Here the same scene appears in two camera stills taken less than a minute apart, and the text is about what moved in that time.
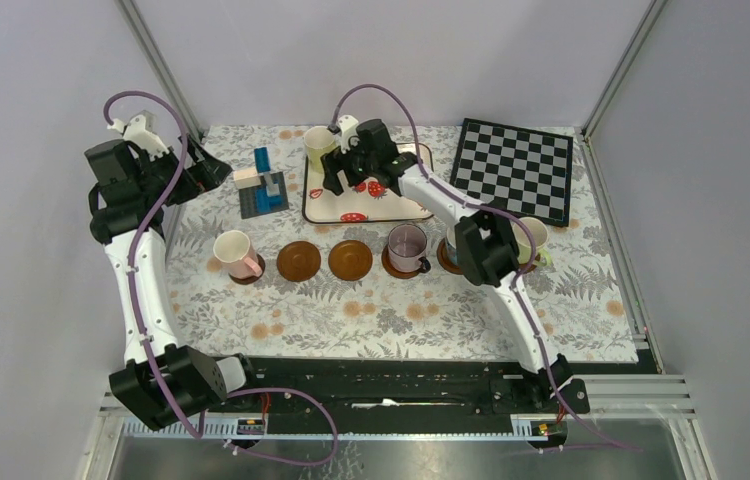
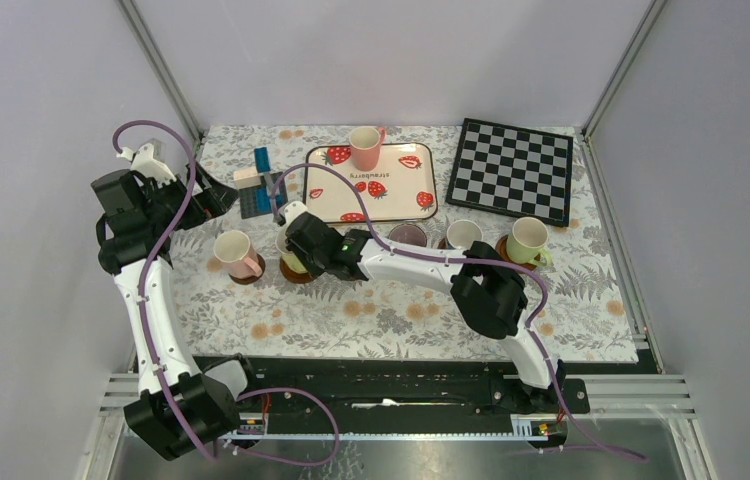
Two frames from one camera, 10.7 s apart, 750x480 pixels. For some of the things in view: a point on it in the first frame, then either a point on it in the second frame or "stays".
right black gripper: (333, 163) → (313, 270)
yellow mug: (319, 140) → (287, 256)
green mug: (523, 241) stays
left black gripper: (204, 174) → (214, 200)
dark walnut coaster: (254, 279) stays
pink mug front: (235, 252) stays
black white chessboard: (527, 171) stays
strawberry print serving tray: (367, 200) stays
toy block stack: (262, 190) stays
